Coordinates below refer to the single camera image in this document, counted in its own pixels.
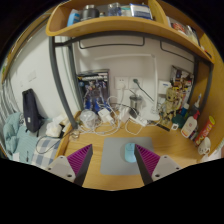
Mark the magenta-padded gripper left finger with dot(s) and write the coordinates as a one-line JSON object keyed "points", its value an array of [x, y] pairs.
{"points": [[60, 166]]}

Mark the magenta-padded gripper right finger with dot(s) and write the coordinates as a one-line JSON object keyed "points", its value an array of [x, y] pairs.
{"points": [[166, 166]]}

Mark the light blue computer mouse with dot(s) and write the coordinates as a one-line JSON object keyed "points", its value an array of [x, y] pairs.
{"points": [[129, 153]]}

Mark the grey mouse pad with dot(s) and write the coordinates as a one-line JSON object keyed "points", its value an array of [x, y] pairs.
{"points": [[113, 156]]}

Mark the flat black strip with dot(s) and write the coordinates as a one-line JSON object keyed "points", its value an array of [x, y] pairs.
{"points": [[163, 127]]}

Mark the white crumpled cloth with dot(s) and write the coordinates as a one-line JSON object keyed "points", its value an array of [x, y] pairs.
{"points": [[56, 126]]}

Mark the small white square clock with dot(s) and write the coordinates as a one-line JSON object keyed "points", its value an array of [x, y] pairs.
{"points": [[174, 126]]}

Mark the white printed mug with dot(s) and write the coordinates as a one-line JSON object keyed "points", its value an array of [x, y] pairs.
{"points": [[204, 145]]}

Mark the bed with teal bedding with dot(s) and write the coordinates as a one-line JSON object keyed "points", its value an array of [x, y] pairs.
{"points": [[23, 143]]}

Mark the white pump bottle red cap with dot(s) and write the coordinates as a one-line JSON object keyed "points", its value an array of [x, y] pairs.
{"points": [[189, 126]]}

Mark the white flat device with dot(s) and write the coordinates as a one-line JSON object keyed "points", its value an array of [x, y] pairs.
{"points": [[150, 115]]}

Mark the red chips can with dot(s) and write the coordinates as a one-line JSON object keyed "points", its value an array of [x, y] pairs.
{"points": [[205, 130]]}

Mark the white power strip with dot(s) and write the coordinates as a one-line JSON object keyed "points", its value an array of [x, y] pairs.
{"points": [[136, 120]]}

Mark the clear plastic cup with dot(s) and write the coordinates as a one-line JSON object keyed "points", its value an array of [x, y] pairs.
{"points": [[88, 119]]}

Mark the brown tree figurine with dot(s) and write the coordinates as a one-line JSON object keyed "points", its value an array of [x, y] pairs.
{"points": [[170, 103]]}

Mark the black backpack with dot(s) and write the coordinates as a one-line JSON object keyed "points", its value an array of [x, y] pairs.
{"points": [[31, 110]]}

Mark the large white adapter block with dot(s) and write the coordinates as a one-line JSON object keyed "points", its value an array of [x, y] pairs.
{"points": [[124, 114]]}

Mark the small white charger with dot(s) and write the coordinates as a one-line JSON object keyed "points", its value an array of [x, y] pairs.
{"points": [[105, 115]]}

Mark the steel cup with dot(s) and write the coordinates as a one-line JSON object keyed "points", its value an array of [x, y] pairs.
{"points": [[135, 101]]}

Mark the robot model kit box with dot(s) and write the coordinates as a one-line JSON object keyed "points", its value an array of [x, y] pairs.
{"points": [[95, 86]]}

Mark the colourful poster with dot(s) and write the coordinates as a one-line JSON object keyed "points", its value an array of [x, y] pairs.
{"points": [[180, 75]]}

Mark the wooden shelf unit with items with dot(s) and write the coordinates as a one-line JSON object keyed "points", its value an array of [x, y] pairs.
{"points": [[110, 25]]}

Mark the long wooden wall shelf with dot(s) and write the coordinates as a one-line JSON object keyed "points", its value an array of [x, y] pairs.
{"points": [[28, 33]]}

